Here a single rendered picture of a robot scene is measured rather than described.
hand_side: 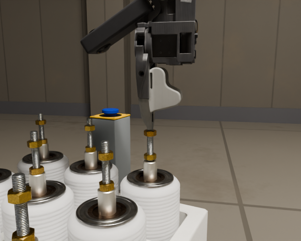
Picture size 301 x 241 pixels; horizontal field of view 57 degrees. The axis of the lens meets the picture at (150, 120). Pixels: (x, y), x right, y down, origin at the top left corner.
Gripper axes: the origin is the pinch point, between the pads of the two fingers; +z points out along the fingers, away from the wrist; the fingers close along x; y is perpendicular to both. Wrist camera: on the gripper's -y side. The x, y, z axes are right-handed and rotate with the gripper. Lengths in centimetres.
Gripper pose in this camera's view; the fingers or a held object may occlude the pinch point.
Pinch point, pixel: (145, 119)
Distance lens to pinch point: 43.0
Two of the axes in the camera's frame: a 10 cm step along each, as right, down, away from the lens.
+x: 1.7, -1.8, 9.7
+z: 0.0, 9.8, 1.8
